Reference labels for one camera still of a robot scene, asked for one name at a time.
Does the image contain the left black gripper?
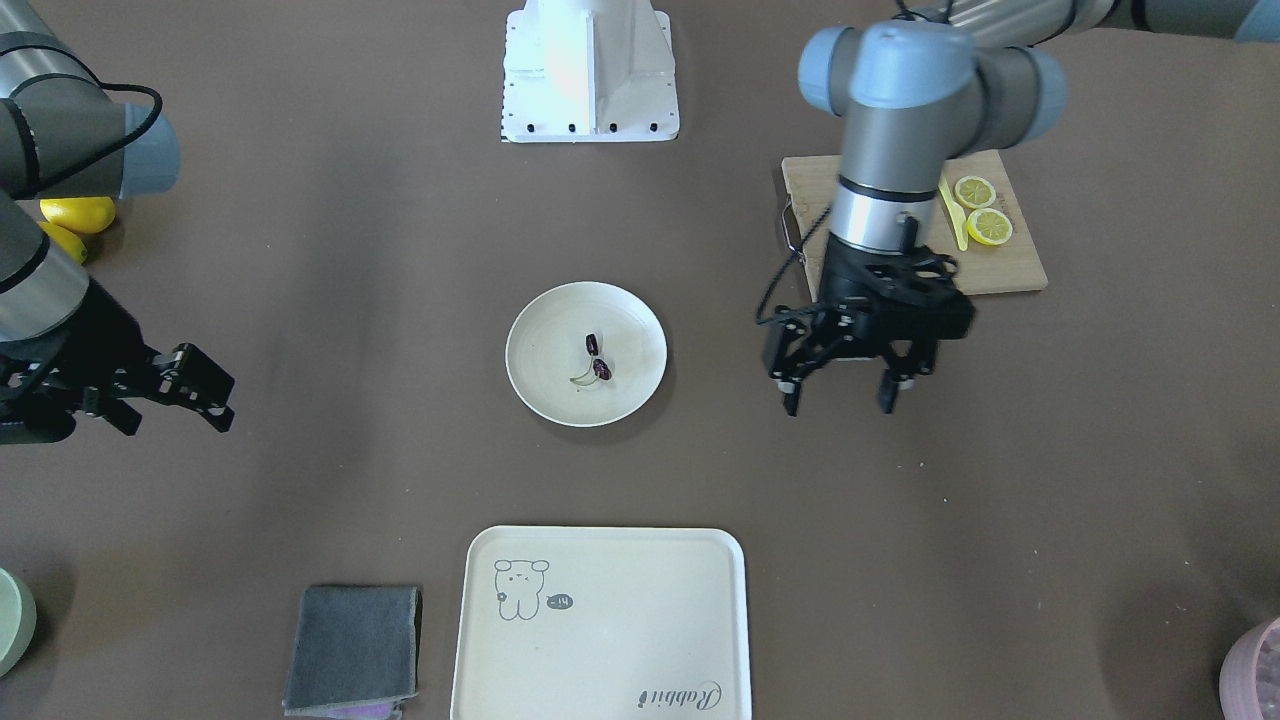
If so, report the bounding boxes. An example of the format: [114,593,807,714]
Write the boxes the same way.
[764,234,977,418]

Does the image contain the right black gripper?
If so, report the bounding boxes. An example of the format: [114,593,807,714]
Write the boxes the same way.
[3,284,236,445]

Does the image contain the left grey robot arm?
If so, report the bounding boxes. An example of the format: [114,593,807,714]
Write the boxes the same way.
[756,1,1279,415]

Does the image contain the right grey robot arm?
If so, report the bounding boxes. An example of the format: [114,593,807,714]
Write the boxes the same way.
[1,1,236,445]

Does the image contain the cream rabbit tray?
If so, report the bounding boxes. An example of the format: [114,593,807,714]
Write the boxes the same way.
[451,525,754,719]

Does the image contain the yellow plastic knife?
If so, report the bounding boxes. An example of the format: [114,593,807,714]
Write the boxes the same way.
[938,174,969,252]

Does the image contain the bamboo cutting board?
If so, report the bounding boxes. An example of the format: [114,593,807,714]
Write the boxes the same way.
[781,150,1048,296]

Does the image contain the lemon slice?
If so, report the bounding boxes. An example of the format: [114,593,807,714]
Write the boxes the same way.
[952,176,998,210]
[965,208,1015,247]

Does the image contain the green bowl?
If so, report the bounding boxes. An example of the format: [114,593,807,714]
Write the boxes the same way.
[1,568,38,676]

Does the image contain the cream round plate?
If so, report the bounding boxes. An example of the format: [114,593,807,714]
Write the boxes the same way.
[504,281,669,428]

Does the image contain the grey folded cloth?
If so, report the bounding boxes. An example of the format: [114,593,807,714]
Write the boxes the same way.
[282,585,421,719]

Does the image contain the pink bowl with ice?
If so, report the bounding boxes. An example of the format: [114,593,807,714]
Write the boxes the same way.
[1219,618,1279,719]

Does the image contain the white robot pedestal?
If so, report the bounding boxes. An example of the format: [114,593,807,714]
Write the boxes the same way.
[500,1,681,143]

